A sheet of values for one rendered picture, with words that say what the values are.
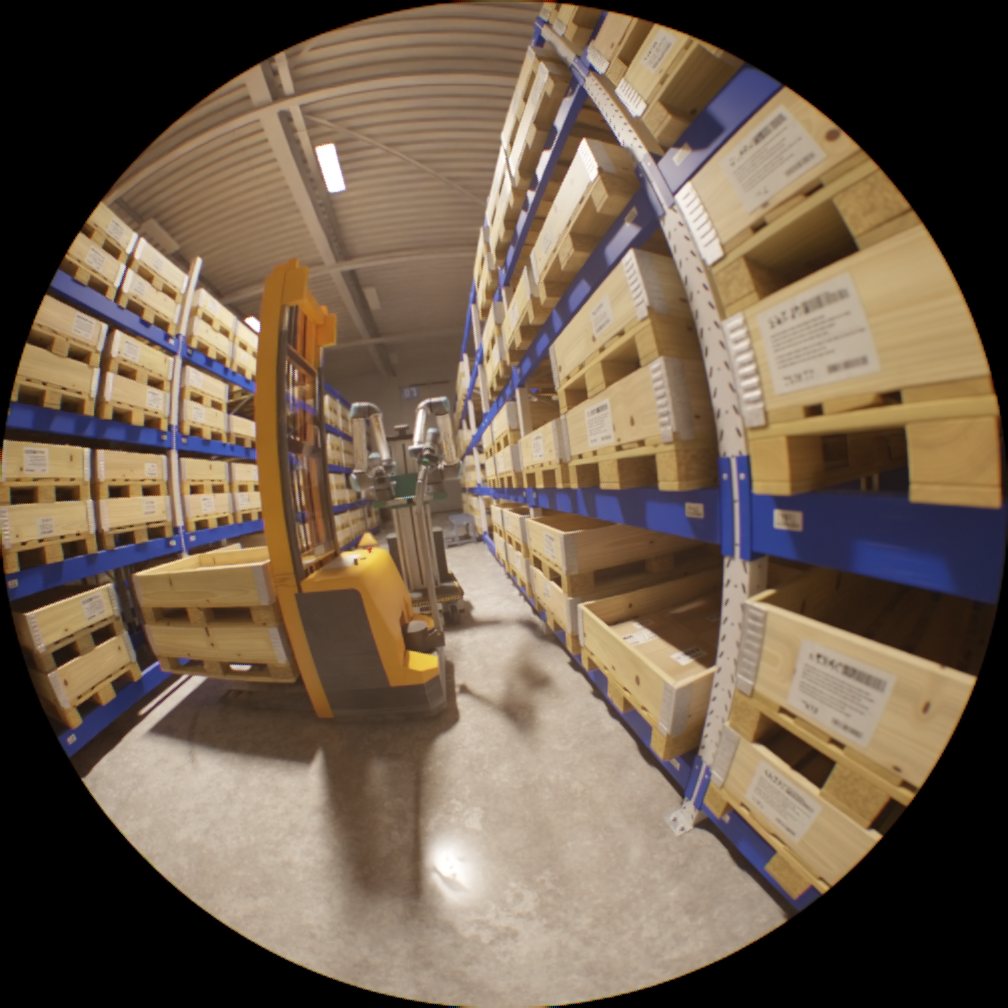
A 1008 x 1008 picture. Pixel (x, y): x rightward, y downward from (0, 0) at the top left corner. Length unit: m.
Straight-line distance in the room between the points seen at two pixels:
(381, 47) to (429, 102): 1.47
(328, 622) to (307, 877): 1.22
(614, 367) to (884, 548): 0.96
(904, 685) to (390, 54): 7.23
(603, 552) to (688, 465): 1.00
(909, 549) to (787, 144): 0.66
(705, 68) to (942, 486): 0.99
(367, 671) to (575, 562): 1.22
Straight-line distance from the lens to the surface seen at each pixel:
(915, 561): 0.64
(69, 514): 2.72
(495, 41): 6.99
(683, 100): 1.15
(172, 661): 2.75
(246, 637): 2.10
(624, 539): 1.83
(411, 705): 1.96
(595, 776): 1.61
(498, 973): 1.27
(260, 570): 1.89
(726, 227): 0.78
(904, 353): 0.56
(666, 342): 0.93
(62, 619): 2.62
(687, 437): 0.88
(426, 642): 2.13
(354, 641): 1.81
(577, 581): 1.76
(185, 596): 2.32
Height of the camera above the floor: 1.25
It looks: 4 degrees down
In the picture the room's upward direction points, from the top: 7 degrees counter-clockwise
